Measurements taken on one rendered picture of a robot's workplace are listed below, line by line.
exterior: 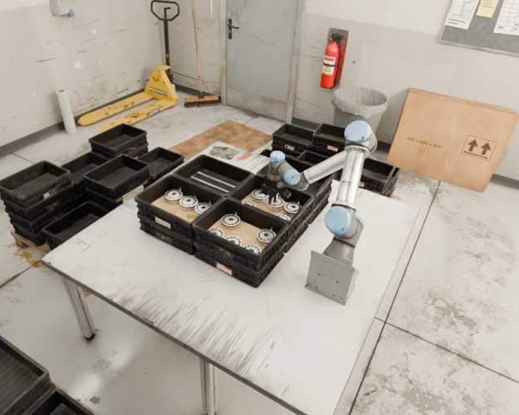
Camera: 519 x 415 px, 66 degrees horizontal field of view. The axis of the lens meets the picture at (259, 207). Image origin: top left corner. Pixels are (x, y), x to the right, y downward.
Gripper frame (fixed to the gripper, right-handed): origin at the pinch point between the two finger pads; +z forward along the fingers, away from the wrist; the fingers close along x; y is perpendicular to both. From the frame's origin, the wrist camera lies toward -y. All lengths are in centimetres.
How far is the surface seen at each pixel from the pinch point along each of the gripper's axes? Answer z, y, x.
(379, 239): 11, -59, -25
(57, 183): 44, 154, 33
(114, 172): 52, 141, -6
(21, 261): 97, 162, 74
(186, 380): 79, 0, 80
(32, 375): 30, 44, 131
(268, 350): 5, -41, 73
